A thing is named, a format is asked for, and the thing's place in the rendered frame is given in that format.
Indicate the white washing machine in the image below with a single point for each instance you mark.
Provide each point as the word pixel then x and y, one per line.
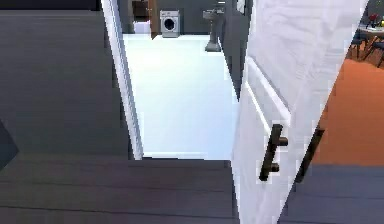
pixel 170 24

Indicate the brown wooden door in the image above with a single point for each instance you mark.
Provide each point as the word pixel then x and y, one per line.
pixel 153 18

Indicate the white room door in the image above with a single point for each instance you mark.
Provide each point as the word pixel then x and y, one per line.
pixel 293 66

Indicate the dark dining chair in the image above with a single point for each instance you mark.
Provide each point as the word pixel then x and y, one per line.
pixel 380 50
pixel 356 45

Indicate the grey pedestal sink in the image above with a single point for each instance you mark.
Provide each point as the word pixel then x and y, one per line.
pixel 213 26

